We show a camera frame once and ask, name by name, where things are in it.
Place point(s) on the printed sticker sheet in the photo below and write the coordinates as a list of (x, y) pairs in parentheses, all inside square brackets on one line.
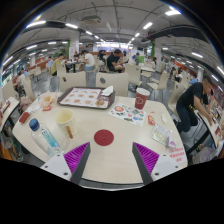
[(128, 114)]

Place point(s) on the small red sauce packet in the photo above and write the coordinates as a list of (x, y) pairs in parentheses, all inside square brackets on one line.
[(151, 120)]

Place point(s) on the dark food tray with liner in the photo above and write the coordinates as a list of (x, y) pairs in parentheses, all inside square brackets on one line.
[(83, 97)]

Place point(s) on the person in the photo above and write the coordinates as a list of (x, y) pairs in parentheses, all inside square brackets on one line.
[(113, 61), (190, 100), (89, 60), (56, 65), (21, 80)]

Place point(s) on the white paper sheet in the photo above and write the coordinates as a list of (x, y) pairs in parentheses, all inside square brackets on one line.
[(33, 107)]

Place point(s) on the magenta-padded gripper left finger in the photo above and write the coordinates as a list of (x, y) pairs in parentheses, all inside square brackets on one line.
[(76, 156)]

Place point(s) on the red pouch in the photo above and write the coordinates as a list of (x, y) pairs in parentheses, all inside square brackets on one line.
[(24, 117)]

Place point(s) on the red paper cup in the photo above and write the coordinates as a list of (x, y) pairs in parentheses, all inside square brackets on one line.
[(142, 98)]

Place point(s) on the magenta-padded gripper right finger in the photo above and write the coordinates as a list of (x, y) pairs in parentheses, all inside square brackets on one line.
[(146, 156)]

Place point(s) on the small white packet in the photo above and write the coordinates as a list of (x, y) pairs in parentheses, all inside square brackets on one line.
[(164, 118)]

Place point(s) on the ceiling lights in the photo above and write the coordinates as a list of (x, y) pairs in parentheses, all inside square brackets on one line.
[(172, 12)]

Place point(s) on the neighbouring cream table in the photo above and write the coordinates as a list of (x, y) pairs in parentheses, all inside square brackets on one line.
[(9, 111)]

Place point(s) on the cream chair with round hole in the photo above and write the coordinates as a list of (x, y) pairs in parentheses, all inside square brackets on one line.
[(73, 81), (115, 83)]

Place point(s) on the clear blue-capped water bottle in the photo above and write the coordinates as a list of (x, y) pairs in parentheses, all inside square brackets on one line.
[(45, 138)]

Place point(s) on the flat round red coaster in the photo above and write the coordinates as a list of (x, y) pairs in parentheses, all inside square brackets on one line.
[(103, 137)]

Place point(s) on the clear plastic bag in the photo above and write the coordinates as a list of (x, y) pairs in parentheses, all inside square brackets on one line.
[(161, 135)]

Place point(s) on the ceiling air conditioner unit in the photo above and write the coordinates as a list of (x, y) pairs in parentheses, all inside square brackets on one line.
[(91, 19)]

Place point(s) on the white paper napkin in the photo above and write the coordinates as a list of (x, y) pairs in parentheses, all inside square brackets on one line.
[(107, 91)]

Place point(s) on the cream chairs group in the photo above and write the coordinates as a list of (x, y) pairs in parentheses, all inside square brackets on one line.
[(134, 74)]

